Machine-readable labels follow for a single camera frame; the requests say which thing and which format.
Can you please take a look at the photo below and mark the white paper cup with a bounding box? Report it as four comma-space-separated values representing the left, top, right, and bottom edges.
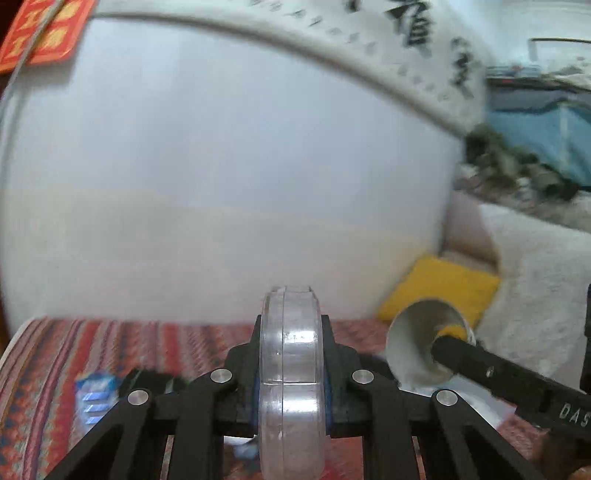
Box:
384, 298, 477, 395

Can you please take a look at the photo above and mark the clear round plastic case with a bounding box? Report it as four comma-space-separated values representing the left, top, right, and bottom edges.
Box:
259, 286, 327, 479

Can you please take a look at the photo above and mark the blue white small packet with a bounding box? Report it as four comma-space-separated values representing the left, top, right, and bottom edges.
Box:
75, 372, 119, 432

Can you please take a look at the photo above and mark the black Nike sock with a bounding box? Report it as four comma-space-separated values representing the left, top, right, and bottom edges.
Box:
118, 368, 187, 399

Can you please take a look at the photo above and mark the white fluffy blanket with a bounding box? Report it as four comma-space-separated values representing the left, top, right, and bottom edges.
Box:
443, 191, 591, 391

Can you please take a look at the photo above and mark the colourful patterned tablecloth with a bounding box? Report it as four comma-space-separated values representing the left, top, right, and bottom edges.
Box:
0, 315, 555, 480

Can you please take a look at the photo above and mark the yellow cushion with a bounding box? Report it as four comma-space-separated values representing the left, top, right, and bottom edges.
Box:
377, 256, 501, 328

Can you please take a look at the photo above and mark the blue fabric bedding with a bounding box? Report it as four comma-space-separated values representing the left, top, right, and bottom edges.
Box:
487, 102, 590, 189

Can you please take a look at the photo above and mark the white calligraphy scroll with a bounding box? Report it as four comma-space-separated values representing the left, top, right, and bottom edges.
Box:
91, 0, 491, 135

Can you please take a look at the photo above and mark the red gold paper decoration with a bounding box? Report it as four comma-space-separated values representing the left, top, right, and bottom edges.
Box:
1, 0, 96, 74

